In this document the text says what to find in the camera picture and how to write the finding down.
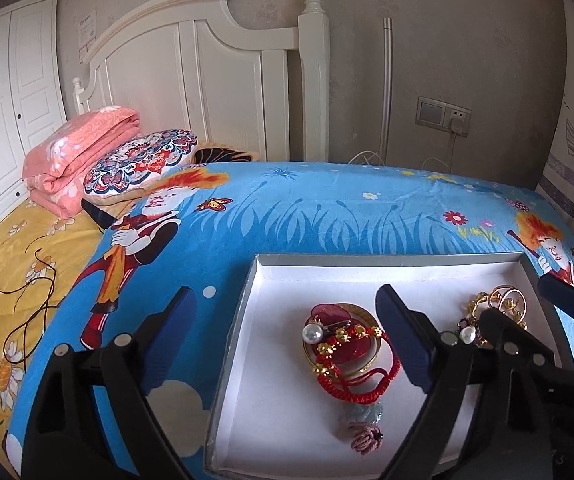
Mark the white wall notice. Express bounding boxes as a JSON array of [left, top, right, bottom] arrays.
[[78, 12, 99, 61]]

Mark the metal pole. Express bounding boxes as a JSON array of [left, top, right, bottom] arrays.
[[379, 16, 396, 163]]

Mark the white headboard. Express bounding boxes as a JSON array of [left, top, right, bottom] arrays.
[[71, 0, 330, 163]]

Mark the black cord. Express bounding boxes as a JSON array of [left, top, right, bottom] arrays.
[[0, 249, 60, 366]]

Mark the wall socket with plug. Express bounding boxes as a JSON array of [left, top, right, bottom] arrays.
[[446, 102, 472, 136]]

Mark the gold bamboo bracelet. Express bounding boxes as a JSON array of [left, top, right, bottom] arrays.
[[464, 292, 498, 323]]

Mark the white charger cable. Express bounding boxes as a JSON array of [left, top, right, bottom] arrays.
[[419, 132, 460, 172]]

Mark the wall switch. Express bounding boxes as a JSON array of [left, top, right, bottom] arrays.
[[415, 95, 448, 128]]

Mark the grey cardboard tray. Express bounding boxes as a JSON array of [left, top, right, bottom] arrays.
[[204, 252, 562, 476]]

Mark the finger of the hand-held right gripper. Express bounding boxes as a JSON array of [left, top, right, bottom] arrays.
[[479, 307, 558, 375], [537, 274, 574, 325]]

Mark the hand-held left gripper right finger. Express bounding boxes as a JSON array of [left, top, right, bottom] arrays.
[[374, 284, 555, 480]]

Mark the gold bangle with red flower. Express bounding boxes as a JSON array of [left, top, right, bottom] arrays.
[[302, 301, 383, 378]]

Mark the gold wire bangle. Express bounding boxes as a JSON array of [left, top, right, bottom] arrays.
[[487, 286, 528, 331]]

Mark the red cord bracelet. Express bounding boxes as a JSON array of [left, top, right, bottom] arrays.
[[311, 324, 402, 405]]

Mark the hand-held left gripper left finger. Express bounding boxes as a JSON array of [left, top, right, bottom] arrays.
[[21, 286, 200, 480]]

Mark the blue cartoon blanket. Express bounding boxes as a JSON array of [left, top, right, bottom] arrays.
[[2, 160, 574, 480]]

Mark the black cord pearl charm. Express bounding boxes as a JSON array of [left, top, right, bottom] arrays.
[[439, 325, 480, 346]]

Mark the pearl hairpin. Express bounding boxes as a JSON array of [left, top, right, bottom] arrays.
[[301, 319, 353, 341]]

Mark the dark patterned pillow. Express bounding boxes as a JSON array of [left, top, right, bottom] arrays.
[[192, 144, 258, 166]]

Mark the pink knit flower charm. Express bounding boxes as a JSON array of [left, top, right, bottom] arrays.
[[339, 402, 385, 456]]

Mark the pink folded quilt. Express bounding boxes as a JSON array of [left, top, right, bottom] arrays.
[[21, 105, 142, 218]]

